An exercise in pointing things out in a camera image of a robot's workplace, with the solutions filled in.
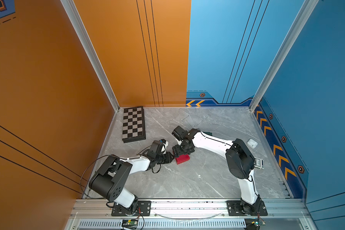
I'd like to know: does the silver aluminium corner post right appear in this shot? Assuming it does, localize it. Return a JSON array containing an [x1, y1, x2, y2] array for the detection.
[[249, 0, 319, 112]]

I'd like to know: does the black and silver chessboard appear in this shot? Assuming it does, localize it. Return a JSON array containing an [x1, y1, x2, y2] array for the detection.
[[122, 106, 146, 143]]

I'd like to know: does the playing card deck box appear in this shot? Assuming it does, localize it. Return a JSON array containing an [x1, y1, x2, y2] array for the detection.
[[254, 158, 264, 169]]

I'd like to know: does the silver aluminium corner post left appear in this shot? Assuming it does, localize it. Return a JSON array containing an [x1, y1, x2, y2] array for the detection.
[[60, 0, 120, 112]]

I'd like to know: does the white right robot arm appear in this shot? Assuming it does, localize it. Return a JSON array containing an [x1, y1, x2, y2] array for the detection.
[[172, 126, 264, 216]]

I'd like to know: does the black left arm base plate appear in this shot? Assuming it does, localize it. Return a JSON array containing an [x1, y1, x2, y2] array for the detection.
[[111, 200, 151, 217]]

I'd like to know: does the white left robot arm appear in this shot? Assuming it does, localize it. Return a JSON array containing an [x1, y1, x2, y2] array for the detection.
[[89, 139, 174, 215]]

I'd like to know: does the white earbuds case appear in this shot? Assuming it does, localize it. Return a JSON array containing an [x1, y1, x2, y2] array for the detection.
[[247, 139, 258, 149]]

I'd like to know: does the right green circuit board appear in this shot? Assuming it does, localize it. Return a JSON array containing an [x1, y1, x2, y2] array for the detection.
[[244, 219, 266, 230]]

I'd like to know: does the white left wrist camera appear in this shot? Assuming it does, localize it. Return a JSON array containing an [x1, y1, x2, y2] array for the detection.
[[159, 139, 169, 152]]

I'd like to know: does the left green circuit board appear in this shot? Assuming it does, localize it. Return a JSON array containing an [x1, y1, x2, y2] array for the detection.
[[121, 219, 139, 230]]

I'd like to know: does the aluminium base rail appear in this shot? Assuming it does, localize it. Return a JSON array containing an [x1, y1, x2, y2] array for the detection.
[[65, 198, 317, 230]]

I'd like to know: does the silver aluminium corner post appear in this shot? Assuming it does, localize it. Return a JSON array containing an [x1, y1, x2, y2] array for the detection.
[[60, 0, 120, 112], [249, 0, 319, 112]]

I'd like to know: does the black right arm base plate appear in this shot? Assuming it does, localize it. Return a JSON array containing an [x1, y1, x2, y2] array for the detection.
[[226, 198, 268, 216]]

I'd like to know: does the green circuit board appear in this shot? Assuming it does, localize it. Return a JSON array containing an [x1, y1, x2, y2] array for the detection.
[[244, 219, 266, 230], [121, 219, 139, 230]]

